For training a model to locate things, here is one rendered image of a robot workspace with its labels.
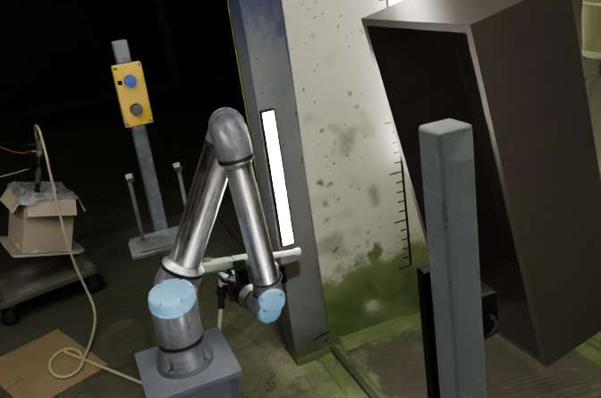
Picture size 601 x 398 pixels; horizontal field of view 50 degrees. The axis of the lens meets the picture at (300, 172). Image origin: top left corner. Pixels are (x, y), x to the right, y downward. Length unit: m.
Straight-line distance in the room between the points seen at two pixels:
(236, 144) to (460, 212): 1.23
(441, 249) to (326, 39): 2.05
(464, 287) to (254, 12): 1.99
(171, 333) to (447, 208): 1.45
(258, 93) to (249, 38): 0.23
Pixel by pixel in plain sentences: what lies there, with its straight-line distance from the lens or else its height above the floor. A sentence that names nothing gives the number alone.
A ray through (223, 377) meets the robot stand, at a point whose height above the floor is 0.64.
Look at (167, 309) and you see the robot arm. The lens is 2.09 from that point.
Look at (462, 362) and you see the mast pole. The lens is 0.92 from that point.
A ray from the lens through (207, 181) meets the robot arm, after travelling 2.13.
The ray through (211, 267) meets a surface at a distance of 2.55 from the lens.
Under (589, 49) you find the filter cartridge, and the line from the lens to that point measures 3.24.
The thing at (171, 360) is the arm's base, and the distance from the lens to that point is 2.18.
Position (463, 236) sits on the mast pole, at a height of 1.50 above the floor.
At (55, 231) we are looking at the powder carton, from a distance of 4.24.
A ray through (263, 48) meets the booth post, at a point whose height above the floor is 1.53.
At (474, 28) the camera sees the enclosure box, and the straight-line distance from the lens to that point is 1.80.
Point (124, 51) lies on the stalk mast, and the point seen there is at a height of 1.60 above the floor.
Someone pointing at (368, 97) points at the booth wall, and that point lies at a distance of 2.92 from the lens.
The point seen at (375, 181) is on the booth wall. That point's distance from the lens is 3.03.
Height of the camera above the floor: 1.85
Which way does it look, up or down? 18 degrees down
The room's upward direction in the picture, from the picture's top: 8 degrees counter-clockwise
